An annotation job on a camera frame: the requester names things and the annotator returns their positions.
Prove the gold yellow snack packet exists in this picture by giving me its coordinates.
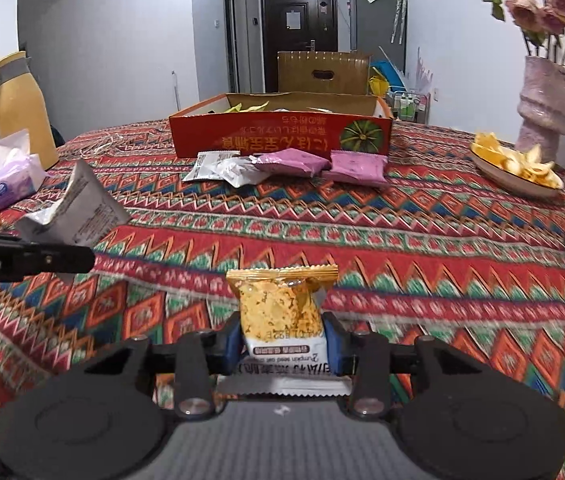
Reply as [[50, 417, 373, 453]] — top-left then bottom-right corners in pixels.
[[217, 264, 351, 398]]

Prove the white snack packet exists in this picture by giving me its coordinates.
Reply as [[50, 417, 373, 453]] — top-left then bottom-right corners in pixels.
[[14, 159, 130, 247], [182, 151, 270, 188]]

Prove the pink snack packet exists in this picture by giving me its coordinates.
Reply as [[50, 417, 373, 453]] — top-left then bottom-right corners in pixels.
[[254, 148, 330, 178], [320, 151, 387, 188]]

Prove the tissue pack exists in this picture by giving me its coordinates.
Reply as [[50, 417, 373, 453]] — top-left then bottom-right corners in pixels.
[[0, 129, 47, 210]]

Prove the colourful patterned tablecloth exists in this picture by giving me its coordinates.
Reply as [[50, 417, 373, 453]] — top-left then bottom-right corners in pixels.
[[0, 118, 565, 480]]

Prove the yellow thermos jug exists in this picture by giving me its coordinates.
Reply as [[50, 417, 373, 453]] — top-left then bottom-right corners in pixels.
[[0, 51, 59, 170]]

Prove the orange cardboard snack box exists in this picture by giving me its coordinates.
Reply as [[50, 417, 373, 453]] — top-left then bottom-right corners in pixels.
[[168, 92, 394, 157]]

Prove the plate of orange peels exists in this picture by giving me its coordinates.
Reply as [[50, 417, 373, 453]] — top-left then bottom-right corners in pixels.
[[470, 132, 564, 200]]

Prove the green yellow snack packet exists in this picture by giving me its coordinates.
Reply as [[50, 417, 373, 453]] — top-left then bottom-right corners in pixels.
[[225, 101, 269, 114]]

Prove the metal storage rack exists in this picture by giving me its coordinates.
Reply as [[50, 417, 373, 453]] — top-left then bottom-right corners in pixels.
[[385, 88, 431, 125]]

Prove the brown wooden chair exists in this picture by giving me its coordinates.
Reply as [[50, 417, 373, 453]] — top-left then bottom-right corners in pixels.
[[278, 51, 370, 96]]

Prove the pink textured vase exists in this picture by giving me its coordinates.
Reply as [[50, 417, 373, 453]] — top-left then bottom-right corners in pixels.
[[515, 56, 565, 162]]

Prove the grey refrigerator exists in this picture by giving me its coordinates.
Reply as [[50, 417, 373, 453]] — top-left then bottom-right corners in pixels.
[[349, 0, 407, 70]]

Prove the dark entrance door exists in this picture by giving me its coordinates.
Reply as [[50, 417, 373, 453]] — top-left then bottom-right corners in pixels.
[[261, 0, 339, 92]]

